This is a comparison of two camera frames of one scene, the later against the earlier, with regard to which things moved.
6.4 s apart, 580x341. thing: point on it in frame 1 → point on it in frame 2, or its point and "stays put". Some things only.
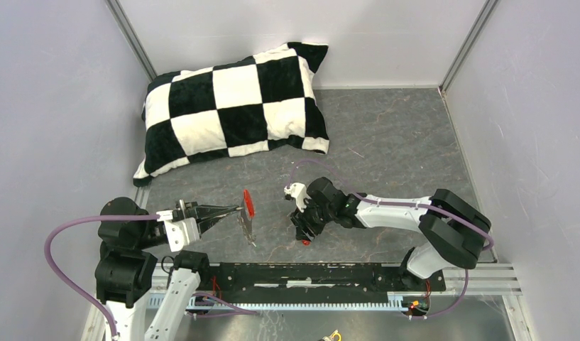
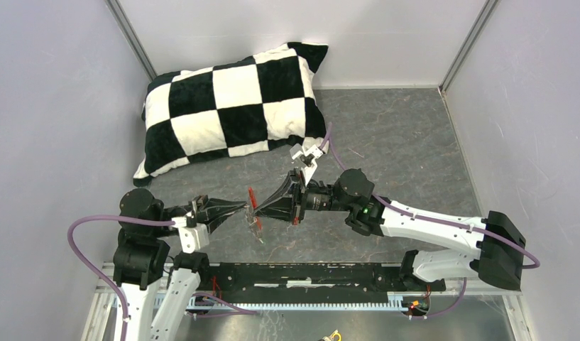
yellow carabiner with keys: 329,337 stays put
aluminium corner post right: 466,45 stays put
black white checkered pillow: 262,103 stays put
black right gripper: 302,222 → 292,193
